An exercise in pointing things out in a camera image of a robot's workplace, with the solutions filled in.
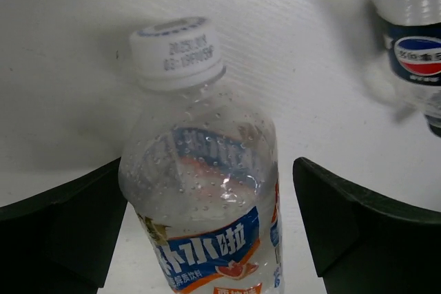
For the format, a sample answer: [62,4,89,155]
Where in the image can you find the clear bottle orange blue label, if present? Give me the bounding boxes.
[119,17,285,293]

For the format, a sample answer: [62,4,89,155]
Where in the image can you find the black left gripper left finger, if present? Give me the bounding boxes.
[1,159,127,294]

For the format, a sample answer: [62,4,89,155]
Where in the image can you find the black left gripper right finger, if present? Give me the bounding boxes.
[293,157,440,293]

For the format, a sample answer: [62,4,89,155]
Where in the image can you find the clear Pepsi bottle black cap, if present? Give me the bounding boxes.
[370,0,440,136]

